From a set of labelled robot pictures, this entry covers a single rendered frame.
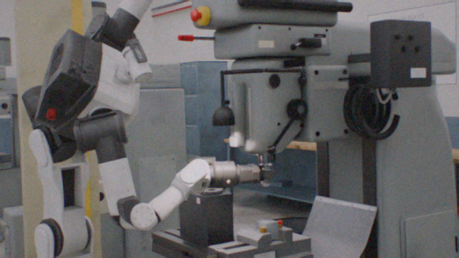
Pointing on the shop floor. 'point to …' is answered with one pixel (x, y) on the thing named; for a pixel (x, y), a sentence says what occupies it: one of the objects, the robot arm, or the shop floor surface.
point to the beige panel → (41, 46)
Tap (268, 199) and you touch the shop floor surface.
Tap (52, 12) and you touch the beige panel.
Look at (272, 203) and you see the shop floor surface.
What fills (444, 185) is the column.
